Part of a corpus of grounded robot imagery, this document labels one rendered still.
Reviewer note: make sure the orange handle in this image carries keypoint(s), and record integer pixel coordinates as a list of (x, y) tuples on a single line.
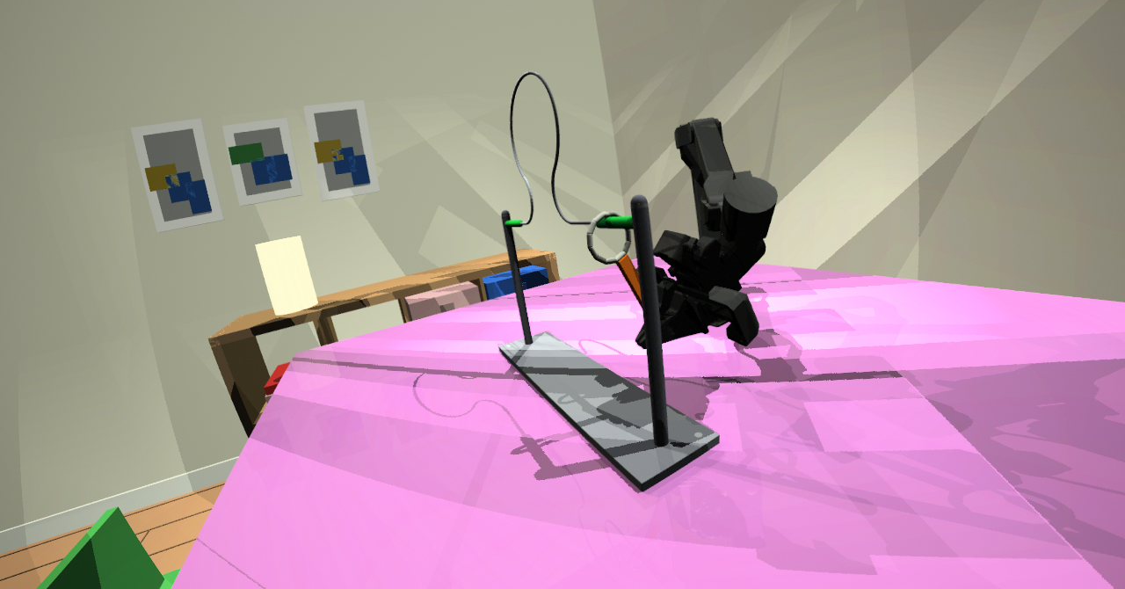
[(622, 260)]

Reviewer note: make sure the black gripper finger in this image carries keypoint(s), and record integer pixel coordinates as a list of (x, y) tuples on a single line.
[(682, 319), (664, 302)]

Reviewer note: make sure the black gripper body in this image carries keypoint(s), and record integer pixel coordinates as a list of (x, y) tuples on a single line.
[(720, 299)]

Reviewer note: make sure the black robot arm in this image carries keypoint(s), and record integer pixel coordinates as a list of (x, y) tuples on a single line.
[(734, 209)]

